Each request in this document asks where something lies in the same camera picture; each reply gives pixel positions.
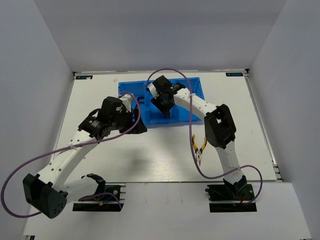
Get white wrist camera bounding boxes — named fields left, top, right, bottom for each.
left=119, top=93, right=134, bottom=113
left=147, top=82, right=159, bottom=99

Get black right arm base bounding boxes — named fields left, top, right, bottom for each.
left=205, top=184, right=257, bottom=213

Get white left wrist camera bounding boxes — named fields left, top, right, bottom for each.
left=119, top=93, right=134, bottom=113

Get yellow needle-nose pliers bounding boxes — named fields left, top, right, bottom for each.
left=192, top=134, right=208, bottom=166

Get black hex key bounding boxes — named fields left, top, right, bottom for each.
left=136, top=96, right=145, bottom=108

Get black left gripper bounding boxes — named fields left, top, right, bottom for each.
left=110, top=108, right=148, bottom=134

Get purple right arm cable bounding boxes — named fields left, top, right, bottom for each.
left=146, top=68, right=263, bottom=206

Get table label sticker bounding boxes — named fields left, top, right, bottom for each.
left=75, top=75, right=93, bottom=80
left=225, top=72, right=244, bottom=77

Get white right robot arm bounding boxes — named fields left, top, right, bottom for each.
left=146, top=75, right=247, bottom=200

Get left table label sticker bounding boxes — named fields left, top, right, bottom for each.
left=75, top=75, right=93, bottom=80

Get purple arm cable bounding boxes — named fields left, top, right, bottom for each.
left=146, top=68, right=263, bottom=206
left=0, top=91, right=142, bottom=217

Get blue three-compartment plastic bin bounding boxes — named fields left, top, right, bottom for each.
left=118, top=77, right=206, bottom=126

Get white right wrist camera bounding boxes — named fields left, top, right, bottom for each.
left=147, top=82, right=159, bottom=99

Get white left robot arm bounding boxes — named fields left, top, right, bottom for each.
left=22, top=92, right=147, bottom=219

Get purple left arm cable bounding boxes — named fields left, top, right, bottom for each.
left=0, top=91, right=142, bottom=217

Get right table label sticker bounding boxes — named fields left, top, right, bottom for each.
left=225, top=72, right=244, bottom=77

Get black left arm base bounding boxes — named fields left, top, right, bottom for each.
left=72, top=173, right=126, bottom=212

